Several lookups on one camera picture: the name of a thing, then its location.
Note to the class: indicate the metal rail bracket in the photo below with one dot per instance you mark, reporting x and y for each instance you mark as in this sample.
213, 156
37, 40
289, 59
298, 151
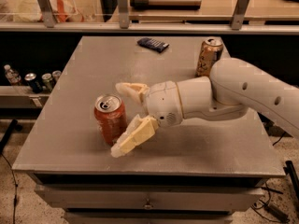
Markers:
124, 20
47, 14
238, 17

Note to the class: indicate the middle metal rail bracket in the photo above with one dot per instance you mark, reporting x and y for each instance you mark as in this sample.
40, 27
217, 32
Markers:
124, 20

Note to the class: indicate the black power adapter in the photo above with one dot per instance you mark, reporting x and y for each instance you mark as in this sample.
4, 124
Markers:
276, 212

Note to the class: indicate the black bar right floor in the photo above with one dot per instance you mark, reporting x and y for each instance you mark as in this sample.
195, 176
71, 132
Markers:
290, 170

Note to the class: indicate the left metal rail bracket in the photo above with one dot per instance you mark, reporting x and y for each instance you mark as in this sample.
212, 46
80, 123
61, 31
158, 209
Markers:
47, 14

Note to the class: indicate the white orange plastic bag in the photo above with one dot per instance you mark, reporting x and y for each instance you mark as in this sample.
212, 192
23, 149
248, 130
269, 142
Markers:
38, 10

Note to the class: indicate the red coke can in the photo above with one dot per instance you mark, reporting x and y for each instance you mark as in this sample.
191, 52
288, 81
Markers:
109, 111

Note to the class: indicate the clear plastic water bottle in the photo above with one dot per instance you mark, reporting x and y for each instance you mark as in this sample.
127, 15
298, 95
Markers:
12, 76

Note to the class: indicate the blue rxbar blueberry bar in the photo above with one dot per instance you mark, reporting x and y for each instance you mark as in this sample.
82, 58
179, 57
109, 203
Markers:
155, 45

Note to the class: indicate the right metal rail bracket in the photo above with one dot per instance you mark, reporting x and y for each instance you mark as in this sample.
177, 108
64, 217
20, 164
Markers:
238, 17

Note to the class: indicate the dark blue soda can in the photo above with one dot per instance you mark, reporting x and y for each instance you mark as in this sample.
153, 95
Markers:
33, 82

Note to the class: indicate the black bar floor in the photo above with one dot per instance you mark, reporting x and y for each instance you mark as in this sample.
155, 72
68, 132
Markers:
290, 170
7, 134

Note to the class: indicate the black bar left floor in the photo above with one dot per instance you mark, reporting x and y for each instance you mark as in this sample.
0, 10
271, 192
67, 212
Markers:
7, 134

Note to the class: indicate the silver green soda can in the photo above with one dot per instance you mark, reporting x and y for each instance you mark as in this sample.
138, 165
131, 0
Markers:
56, 74

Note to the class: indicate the grey cabinet drawer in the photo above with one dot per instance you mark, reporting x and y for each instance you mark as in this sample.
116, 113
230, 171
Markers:
221, 199

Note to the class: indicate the gold brown soda can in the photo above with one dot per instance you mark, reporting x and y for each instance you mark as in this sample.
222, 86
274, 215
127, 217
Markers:
210, 52

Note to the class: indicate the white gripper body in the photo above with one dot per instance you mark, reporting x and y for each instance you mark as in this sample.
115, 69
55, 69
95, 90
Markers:
163, 104

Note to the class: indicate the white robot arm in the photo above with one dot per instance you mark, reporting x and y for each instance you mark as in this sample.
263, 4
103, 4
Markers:
231, 88

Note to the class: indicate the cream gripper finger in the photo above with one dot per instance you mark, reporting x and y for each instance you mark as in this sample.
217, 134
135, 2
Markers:
135, 91
138, 131

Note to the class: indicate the metal drawer knob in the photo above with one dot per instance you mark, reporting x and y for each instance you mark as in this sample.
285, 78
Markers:
148, 205

